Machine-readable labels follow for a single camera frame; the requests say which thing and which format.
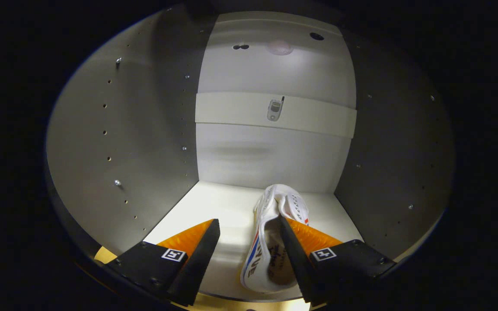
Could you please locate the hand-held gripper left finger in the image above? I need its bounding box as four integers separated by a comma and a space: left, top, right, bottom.
104, 219, 221, 307

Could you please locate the grey shoe cabinet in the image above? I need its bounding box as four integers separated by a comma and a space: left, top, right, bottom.
45, 3, 455, 304

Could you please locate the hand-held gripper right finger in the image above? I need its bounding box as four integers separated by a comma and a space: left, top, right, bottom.
278, 216, 397, 303

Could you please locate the white shoe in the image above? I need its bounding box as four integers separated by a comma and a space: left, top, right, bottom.
240, 184, 310, 294

